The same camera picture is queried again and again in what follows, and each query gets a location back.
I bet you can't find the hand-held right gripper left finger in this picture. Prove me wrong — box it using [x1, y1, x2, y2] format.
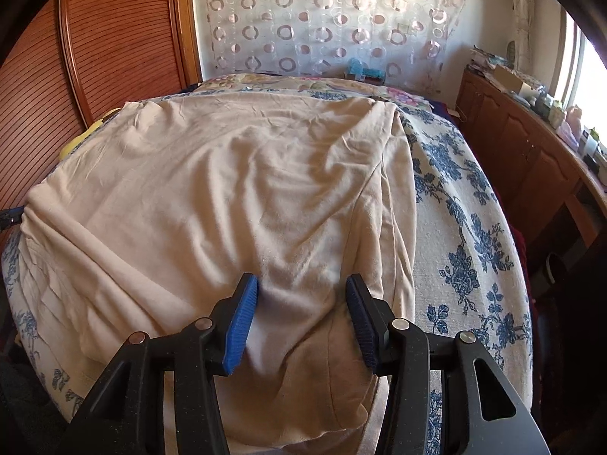
[57, 272, 261, 455]

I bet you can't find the yellow plush toy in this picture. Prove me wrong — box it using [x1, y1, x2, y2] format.
[59, 109, 119, 159]

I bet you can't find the pile of small household items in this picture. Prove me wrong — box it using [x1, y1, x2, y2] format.
[467, 42, 607, 181]

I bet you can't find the cardboard box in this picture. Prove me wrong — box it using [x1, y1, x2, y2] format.
[493, 65, 532, 96]

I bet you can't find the wooden side cabinet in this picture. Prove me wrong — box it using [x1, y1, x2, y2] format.
[455, 69, 607, 257]

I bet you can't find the teal plastic toy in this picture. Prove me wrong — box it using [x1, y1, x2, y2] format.
[345, 58, 386, 83]

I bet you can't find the pink plastic bag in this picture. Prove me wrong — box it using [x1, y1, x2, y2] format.
[558, 105, 585, 149]

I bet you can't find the window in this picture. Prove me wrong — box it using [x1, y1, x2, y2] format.
[552, 9, 607, 121]

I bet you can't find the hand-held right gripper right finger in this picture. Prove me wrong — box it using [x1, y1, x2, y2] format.
[345, 274, 553, 455]

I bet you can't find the colourful floral quilt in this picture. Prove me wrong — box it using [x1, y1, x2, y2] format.
[197, 73, 434, 112]

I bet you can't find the sheer curtain with circles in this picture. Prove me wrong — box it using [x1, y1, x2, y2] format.
[190, 0, 463, 86]

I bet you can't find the blue floral bed sheet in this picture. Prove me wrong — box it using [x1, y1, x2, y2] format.
[0, 92, 534, 455]

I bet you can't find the beige t-shirt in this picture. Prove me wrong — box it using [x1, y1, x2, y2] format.
[19, 92, 418, 455]

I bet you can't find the white lace curtain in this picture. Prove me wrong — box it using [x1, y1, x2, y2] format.
[503, 0, 539, 74]

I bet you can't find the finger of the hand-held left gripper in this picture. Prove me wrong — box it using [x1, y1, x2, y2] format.
[0, 206, 25, 229]

